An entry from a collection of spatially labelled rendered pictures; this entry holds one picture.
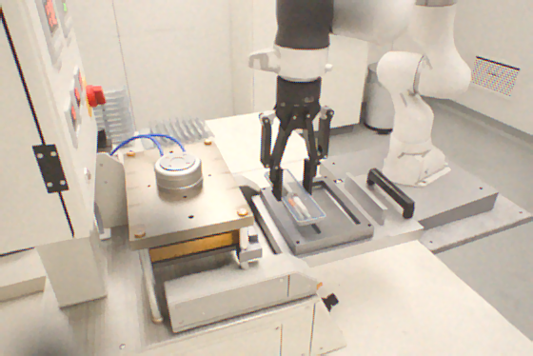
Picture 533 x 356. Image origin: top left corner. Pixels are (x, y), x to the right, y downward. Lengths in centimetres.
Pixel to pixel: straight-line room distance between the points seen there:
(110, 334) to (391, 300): 61
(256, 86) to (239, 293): 236
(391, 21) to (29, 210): 54
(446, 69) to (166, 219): 82
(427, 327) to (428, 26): 72
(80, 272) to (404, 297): 70
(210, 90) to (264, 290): 270
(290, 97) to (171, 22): 247
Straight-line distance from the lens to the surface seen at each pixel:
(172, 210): 61
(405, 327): 94
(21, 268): 111
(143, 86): 314
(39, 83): 44
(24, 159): 47
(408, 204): 84
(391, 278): 104
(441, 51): 113
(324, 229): 75
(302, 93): 63
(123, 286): 77
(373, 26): 63
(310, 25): 61
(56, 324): 75
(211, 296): 63
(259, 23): 280
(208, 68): 320
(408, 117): 120
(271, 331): 73
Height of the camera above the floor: 146
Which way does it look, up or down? 31 degrees down
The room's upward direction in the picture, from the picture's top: straight up
